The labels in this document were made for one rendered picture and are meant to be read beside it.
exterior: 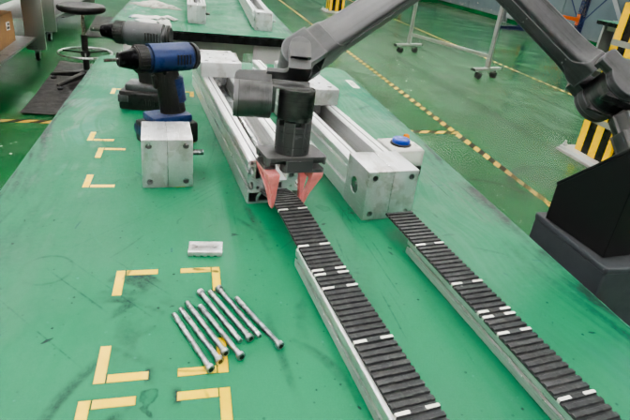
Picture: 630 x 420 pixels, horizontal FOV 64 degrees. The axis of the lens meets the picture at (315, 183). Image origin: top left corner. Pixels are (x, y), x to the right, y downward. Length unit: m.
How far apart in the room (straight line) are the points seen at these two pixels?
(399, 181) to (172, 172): 0.42
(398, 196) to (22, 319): 0.60
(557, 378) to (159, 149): 0.70
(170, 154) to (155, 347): 0.42
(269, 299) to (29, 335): 0.28
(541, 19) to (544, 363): 0.63
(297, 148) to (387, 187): 0.19
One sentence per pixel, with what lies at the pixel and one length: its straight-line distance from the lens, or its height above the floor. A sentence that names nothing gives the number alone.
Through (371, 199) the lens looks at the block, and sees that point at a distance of 0.89.
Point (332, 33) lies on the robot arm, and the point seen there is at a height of 1.09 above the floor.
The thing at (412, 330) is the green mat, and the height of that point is 0.78.
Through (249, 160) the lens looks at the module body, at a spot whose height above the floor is 0.86.
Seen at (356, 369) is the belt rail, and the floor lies 0.80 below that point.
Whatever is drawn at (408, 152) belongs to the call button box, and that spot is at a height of 0.84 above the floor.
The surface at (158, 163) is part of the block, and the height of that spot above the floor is 0.83.
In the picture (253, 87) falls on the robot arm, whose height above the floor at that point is 1.01.
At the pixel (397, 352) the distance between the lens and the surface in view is 0.60.
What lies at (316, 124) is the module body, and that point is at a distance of 1.10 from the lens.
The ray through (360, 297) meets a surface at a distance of 0.66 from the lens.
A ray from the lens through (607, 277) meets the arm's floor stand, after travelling 1.00.
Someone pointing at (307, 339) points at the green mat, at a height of 0.78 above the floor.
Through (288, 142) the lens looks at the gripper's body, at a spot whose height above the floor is 0.93.
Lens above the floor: 1.21
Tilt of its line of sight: 25 degrees down
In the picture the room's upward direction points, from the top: 7 degrees clockwise
